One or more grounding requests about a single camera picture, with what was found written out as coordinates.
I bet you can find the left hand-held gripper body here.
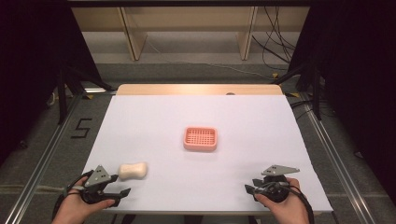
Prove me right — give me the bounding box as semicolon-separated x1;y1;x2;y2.
81;164;121;207

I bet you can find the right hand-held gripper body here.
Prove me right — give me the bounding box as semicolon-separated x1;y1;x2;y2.
252;164;301;203

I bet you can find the cream soap bar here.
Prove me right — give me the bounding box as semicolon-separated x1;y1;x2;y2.
118;161;149;181

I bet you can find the pink soap dish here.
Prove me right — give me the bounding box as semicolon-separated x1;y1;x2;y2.
182;125;219;153

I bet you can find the person's right hand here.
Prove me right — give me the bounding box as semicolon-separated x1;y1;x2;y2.
253;176;311;224

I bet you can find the person's left hand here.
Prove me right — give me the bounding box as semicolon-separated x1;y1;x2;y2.
50;175;117;224

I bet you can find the white table cover sheet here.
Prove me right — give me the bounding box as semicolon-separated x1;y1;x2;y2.
81;93;334;216

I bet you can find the black metal stand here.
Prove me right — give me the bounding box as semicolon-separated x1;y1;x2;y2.
273;57;324;121
55;60;117;126

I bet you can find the black curtain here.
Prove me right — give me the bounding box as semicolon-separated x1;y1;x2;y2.
287;0;396;202
0;0;105;167

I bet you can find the wooden shelf unit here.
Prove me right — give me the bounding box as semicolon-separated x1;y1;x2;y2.
70;6;311;62

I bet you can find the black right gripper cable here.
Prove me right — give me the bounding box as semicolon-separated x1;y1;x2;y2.
289;184;316;224

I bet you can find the aluminium floor rail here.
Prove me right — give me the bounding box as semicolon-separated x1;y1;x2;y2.
3;92;82;224
298;92;373;224

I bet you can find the black floor cable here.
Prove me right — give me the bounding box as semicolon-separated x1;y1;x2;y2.
290;98;316;121

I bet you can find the bundle of black cables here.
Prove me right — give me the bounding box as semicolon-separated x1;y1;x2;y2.
251;6;297;72

